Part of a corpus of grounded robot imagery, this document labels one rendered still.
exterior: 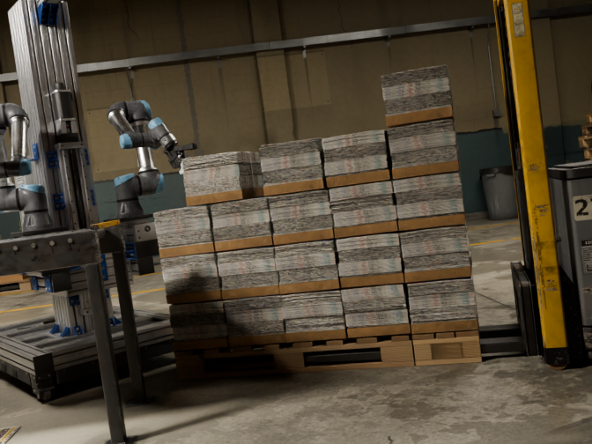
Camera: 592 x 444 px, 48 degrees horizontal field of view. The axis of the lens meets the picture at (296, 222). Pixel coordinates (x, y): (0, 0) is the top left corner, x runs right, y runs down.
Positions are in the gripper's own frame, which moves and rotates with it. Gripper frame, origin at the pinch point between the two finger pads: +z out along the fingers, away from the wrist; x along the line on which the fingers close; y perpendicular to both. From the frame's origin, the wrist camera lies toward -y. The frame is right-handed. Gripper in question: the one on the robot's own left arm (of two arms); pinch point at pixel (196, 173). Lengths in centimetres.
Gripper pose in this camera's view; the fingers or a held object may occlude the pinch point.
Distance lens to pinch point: 339.7
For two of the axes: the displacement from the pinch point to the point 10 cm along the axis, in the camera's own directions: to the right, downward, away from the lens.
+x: -2.6, 0.9, -9.6
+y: -7.6, 5.9, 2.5
